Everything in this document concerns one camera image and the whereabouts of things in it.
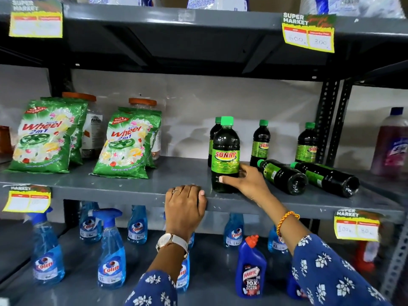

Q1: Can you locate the blue toilet cleaner bottle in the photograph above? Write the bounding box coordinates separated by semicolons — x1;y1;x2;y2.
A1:
235;235;268;299

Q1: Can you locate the pink liquid bottle blue cap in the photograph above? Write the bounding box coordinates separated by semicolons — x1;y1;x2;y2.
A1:
370;107;408;178

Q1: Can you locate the person's right forearm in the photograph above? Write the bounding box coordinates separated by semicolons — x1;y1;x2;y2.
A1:
264;196;392;306

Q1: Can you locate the white strap wristwatch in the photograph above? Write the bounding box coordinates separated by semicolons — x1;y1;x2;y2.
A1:
156;233;189;259

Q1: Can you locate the clear jar orange lid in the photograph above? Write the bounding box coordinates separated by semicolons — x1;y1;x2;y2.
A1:
62;92;103;160
128;98;162;162

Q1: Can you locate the red plastic bottle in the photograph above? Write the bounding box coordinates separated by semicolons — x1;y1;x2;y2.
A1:
353;240;380;273

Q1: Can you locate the group of dark green-labelled bottles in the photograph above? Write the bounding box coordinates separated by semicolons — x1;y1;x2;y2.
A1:
208;117;360;198

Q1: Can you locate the orange thread bracelet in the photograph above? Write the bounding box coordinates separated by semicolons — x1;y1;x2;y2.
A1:
276;211;301;237

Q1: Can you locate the yellow price tag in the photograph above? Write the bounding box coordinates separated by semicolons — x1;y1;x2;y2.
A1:
2;184;52;214
8;0;64;39
281;12;337;54
333;209;382;243

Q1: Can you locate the person's right hand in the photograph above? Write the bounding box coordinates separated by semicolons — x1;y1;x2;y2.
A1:
218;163;277;209

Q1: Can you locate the brown jar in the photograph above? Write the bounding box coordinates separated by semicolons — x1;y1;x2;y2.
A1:
0;125;13;155

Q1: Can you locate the dark cleaner bottle green cap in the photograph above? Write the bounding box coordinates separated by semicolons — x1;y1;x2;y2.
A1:
211;116;241;194

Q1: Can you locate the grey metal shelf rack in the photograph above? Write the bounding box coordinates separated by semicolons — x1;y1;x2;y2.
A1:
0;0;408;306
325;60;408;300

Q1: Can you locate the row of blue spray bottles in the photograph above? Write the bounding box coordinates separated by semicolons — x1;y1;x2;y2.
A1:
27;201;289;294

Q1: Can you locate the green detergent powder packet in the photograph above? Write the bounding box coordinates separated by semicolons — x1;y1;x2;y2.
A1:
118;106;162;169
8;99;84;174
91;110;157;180
40;97;88;166

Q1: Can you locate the person's left forearm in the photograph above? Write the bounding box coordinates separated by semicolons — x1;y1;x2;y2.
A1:
124;241;190;306

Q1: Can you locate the person's left hand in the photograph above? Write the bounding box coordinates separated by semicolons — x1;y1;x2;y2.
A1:
164;185;208;242

